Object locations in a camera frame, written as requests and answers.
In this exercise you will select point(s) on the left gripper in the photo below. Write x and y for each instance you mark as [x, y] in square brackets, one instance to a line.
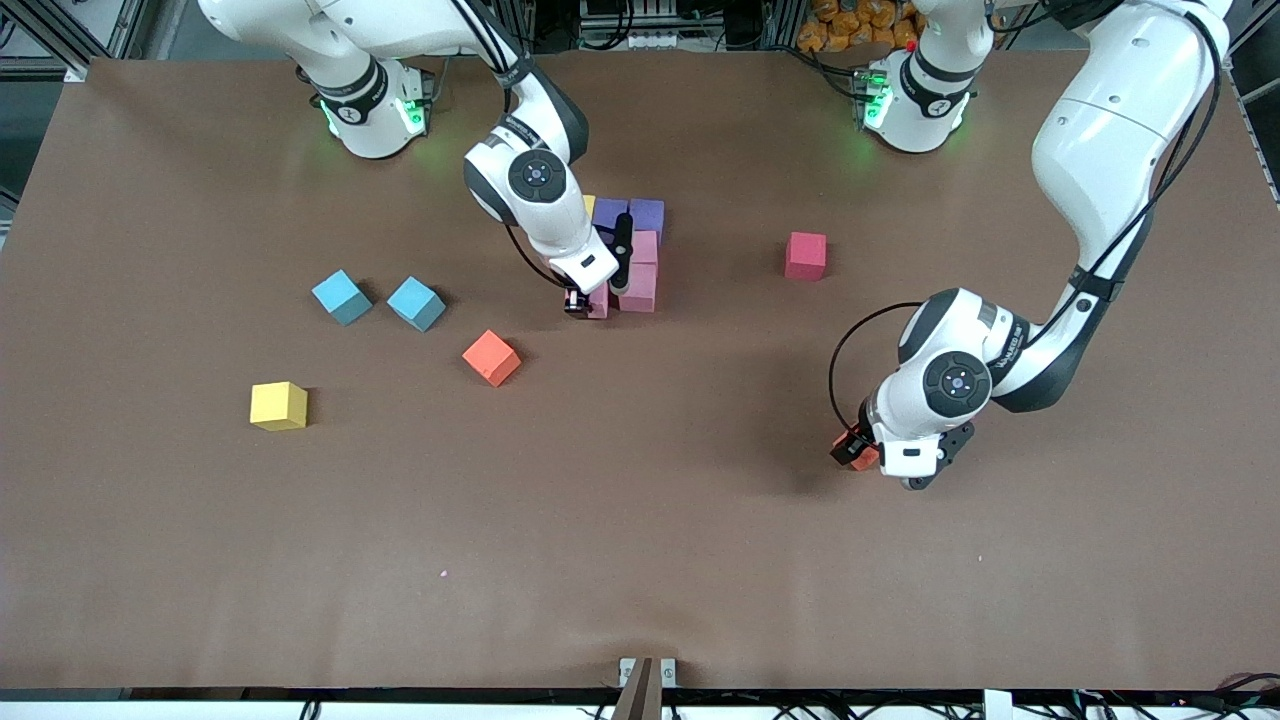
[858, 437]

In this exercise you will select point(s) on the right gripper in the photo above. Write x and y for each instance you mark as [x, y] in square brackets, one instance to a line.
[574, 300]

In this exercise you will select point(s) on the orange foam block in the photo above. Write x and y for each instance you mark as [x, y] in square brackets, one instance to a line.
[866, 461]
[491, 357]

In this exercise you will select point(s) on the pink foam block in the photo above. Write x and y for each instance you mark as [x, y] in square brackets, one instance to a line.
[640, 288]
[600, 303]
[647, 248]

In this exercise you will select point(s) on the yellow foam block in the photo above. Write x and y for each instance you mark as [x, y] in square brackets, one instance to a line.
[278, 405]
[590, 207]

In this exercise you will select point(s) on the purple foam block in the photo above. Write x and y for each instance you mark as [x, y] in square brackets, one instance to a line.
[648, 215]
[612, 212]

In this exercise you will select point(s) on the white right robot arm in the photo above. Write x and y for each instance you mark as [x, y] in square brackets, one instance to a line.
[540, 215]

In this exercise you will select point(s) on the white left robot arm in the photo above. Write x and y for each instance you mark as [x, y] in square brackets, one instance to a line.
[1110, 130]

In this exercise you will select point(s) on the blue foam block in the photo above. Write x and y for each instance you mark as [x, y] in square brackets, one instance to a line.
[341, 297]
[416, 303]

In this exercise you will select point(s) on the red foam block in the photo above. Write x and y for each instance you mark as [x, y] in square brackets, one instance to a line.
[805, 255]

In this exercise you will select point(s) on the white power strip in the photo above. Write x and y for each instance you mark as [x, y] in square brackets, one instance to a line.
[440, 25]
[665, 40]

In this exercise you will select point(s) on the bag of orange items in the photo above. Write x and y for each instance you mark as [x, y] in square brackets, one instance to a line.
[850, 25]

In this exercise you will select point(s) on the metal table edge bracket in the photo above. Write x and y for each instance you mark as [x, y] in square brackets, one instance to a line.
[669, 672]

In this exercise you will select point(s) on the aluminium frame rail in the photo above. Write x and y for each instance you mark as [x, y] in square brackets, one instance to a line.
[40, 68]
[1250, 90]

